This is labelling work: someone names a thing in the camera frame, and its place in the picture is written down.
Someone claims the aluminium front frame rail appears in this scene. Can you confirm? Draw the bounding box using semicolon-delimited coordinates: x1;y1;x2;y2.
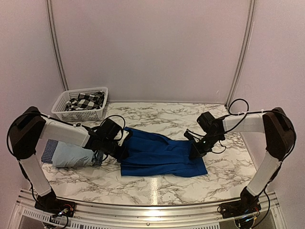
8;189;287;229

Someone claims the folded blue checkered shirt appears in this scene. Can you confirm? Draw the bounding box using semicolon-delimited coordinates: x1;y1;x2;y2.
41;140;107;166

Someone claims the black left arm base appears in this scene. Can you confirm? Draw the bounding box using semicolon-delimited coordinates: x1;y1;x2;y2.
32;188;76;218

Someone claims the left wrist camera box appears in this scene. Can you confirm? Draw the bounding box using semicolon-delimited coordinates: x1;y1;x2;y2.
96;119;133;146

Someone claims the blue pleated skirt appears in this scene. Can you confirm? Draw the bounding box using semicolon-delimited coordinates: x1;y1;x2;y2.
117;127;208;177

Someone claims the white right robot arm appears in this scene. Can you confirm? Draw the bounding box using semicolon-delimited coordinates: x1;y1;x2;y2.
189;107;296;197

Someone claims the left aluminium wall post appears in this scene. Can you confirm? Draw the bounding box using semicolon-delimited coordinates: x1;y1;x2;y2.
45;0;69;91

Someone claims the right aluminium wall post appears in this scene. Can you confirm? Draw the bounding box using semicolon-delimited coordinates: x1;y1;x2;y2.
225;0;257;107

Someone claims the black white checkered cloth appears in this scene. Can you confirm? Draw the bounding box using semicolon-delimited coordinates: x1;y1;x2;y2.
64;91;105;111

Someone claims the aluminium wall post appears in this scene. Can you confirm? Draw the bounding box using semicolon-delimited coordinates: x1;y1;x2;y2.
45;0;69;91
225;0;257;107

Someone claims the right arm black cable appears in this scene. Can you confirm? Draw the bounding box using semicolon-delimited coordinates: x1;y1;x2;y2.
209;98;251;155

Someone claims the white plastic laundry basket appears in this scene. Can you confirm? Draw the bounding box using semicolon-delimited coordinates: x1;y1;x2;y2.
51;87;109;122

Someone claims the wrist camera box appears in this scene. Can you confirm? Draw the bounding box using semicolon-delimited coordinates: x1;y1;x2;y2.
96;119;133;146
196;112;215;132

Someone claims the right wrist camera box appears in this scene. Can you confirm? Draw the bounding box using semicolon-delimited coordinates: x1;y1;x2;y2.
196;112;215;132

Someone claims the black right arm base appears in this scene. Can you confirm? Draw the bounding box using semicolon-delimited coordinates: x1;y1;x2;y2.
217;187;261;219

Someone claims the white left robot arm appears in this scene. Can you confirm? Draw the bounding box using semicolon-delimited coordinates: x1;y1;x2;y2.
7;106;132;212

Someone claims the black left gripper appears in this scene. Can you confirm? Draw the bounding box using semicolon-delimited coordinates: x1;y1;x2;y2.
101;137;128;160

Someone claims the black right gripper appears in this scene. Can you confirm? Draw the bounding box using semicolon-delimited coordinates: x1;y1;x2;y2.
189;131;223;159

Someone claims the folded light blue t-shirt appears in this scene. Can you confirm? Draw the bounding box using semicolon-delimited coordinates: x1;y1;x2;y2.
52;142;95;168

